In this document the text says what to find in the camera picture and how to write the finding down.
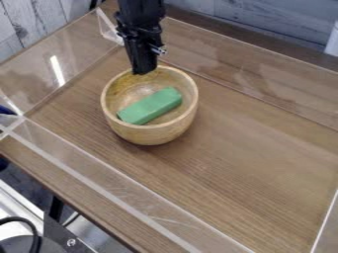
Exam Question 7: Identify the light brown wooden bowl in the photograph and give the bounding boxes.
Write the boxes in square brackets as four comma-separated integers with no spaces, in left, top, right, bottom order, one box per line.
[100,65,199,145]

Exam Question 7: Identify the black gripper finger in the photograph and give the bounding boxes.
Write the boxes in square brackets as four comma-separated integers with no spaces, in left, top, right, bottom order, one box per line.
[123,37,135,72]
[131,38,158,75]

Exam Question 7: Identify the clear acrylic front wall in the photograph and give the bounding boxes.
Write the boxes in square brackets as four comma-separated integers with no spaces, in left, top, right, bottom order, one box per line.
[0,94,254,253]

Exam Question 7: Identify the green rectangular block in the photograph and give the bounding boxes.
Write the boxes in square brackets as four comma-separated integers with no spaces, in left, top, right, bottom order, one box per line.
[116,87,182,126]

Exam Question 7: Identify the black cable lower left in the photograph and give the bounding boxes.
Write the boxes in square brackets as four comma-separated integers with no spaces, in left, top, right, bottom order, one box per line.
[0,215,44,253]

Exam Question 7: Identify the clear acrylic back wall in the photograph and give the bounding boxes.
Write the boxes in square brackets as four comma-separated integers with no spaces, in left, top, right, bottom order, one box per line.
[163,18,338,130]

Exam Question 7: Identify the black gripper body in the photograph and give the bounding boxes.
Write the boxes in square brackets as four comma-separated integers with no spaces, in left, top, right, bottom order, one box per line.
[114,0,167,55]

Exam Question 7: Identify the black metal table leg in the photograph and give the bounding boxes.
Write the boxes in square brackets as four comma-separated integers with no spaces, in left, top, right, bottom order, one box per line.
[50,197,64,222]

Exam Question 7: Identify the clear acrylic wall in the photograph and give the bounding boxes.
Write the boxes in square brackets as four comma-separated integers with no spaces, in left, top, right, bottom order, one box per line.
[163,18,338,130]
[0,94,254,253]

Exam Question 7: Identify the clear acrylic corner bracket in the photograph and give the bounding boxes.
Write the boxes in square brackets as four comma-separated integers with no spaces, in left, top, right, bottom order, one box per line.
[95,8,124,45]

